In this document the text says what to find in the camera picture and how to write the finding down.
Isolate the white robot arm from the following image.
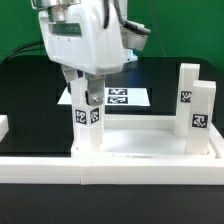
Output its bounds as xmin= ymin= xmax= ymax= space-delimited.
xmin=31 ymin=0 xmax=150 ymax=106

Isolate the black cable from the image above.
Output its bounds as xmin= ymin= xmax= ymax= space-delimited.
xmin=2 ymin=39 xmax=46 ymax=63

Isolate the white desk top tray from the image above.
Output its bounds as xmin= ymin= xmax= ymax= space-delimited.
xmin=71 ymin=115 xmax=216 ymax=159

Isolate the white front fence wall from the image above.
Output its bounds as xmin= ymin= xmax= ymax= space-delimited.
xmin=0 ymin=157 xmax=224 ymax=185

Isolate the white marker plate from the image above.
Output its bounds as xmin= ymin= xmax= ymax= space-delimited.
xmin=58 ymin=87 xmax=150 ymax=106

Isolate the white left fence piece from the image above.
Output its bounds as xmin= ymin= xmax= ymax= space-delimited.
xmin=0 ymin=115 xmax=9 ymax=142

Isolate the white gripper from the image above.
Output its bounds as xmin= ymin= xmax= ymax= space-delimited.
xmin=39 ymin=4 xmax=124 ymax=106

